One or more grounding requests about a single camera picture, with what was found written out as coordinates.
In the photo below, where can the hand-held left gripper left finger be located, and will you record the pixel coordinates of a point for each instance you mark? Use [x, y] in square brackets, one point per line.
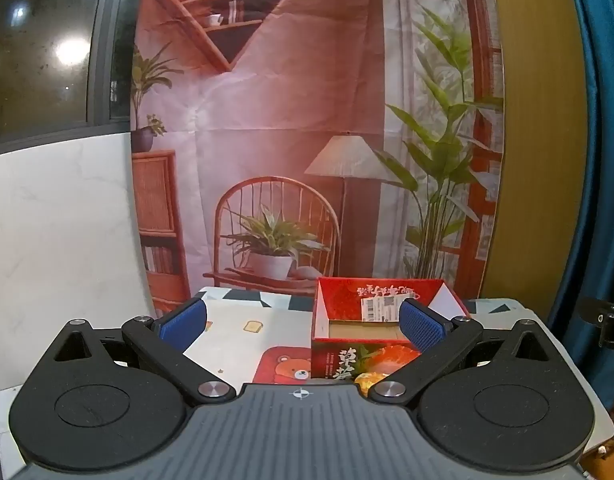
[184, 322]

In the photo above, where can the red strawberry print box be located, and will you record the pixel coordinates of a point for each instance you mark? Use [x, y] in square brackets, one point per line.
[337, 300]

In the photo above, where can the dark glass window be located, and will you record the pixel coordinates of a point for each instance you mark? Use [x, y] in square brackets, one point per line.
[37, 60]

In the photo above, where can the wooden panel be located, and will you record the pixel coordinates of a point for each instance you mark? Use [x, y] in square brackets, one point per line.
[537, 160]

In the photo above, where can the printed room scene backdrop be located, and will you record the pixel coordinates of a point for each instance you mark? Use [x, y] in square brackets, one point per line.
[287, 110]

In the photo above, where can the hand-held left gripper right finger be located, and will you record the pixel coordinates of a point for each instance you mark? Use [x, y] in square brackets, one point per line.
[419, 327]

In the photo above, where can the blue curtain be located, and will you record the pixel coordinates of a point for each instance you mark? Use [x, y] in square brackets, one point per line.
[602, 160]

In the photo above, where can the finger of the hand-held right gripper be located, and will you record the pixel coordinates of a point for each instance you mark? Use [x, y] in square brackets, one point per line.
[612, 322]

